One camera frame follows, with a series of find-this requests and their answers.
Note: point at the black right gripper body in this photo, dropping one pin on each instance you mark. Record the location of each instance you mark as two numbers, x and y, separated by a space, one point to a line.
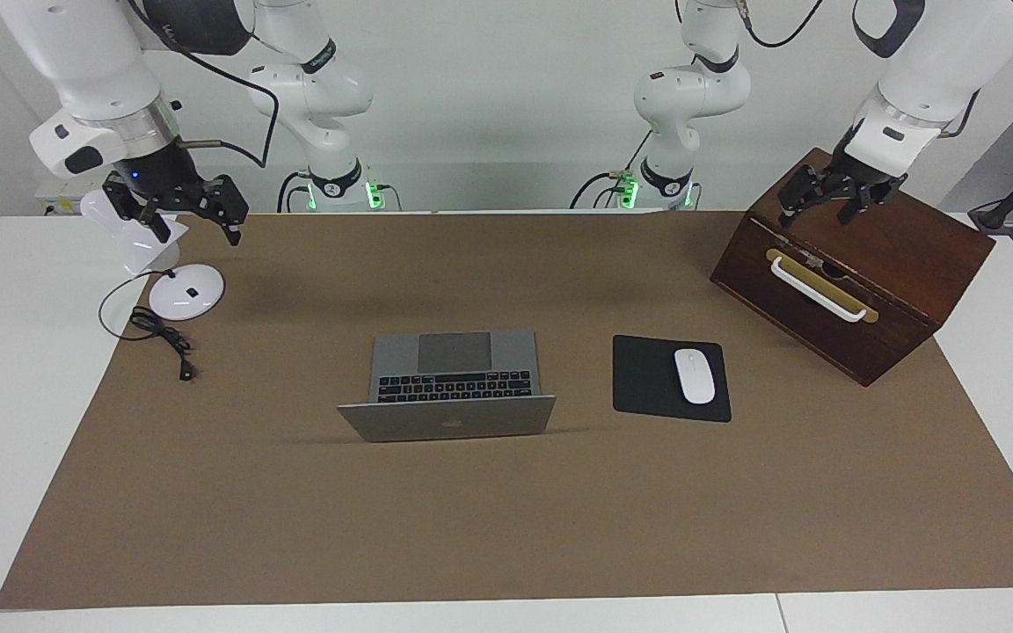
163 180

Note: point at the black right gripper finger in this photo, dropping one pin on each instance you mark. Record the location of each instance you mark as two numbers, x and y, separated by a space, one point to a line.
139 211
232 207

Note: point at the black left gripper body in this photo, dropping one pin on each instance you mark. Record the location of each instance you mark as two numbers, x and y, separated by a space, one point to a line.
863 167

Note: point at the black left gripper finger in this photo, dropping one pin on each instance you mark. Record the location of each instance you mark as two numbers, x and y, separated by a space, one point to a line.
863 204
805 189

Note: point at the silver Apple laptop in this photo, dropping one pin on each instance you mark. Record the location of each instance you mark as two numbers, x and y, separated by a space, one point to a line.
454 422

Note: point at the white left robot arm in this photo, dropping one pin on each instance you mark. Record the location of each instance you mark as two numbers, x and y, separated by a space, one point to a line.
937 53

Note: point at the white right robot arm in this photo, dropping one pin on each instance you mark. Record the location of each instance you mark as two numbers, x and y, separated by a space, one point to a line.
93 61

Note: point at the dark brown wooden box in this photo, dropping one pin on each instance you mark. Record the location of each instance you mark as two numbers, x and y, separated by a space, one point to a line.
876 255

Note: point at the white desk lamp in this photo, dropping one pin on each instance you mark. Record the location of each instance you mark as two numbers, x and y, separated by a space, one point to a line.
190 294

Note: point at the white computer mouse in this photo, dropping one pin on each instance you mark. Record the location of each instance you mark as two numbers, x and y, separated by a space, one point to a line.
694 376

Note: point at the black mouse pad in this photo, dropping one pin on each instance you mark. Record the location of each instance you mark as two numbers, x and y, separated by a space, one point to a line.
643 378

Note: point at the brown paper table mat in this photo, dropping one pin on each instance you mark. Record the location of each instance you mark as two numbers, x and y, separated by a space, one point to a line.
506 527

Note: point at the white wall socket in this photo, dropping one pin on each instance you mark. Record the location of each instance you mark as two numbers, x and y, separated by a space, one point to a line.
58 200

